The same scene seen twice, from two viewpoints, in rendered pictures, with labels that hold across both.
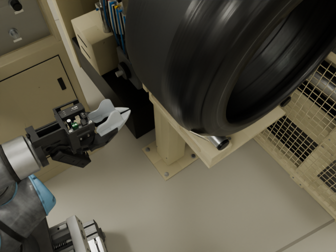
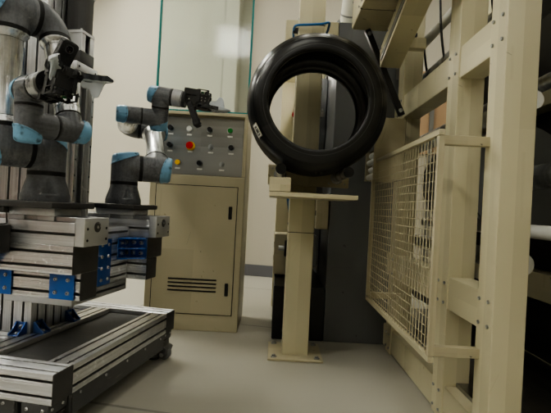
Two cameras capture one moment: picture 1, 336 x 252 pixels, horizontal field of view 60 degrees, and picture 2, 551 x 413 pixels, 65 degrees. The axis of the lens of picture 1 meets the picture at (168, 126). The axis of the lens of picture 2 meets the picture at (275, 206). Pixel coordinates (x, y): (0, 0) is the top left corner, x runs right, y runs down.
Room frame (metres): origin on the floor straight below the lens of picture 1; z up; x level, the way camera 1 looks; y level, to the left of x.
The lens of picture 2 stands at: (-1.04, -1.22, 0.74)
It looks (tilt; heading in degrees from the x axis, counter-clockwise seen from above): 0 degrees down; 36
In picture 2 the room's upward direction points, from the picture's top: 3 degrees clockwise
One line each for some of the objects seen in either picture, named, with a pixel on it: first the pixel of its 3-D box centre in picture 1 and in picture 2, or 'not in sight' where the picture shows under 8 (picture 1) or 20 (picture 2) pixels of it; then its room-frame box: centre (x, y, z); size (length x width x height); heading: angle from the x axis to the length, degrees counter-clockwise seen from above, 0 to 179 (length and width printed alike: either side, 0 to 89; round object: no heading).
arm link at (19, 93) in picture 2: not in sight; (29, 89); (-0.45, 0.11, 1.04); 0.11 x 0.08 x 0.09; 90
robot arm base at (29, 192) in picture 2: not in sight; (45, 186); (-0.32, 0.26, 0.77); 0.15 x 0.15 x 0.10
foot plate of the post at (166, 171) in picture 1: (170, 152); (293, 350); (0.84, -0.02, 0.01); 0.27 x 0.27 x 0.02; 36
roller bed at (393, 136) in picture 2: not in sight; (384, 151); (1.05, -0.36, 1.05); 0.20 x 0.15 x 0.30; 36
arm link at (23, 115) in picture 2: not in sight; (34, 124); (-0.44, 0.11, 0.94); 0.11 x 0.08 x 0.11; 0
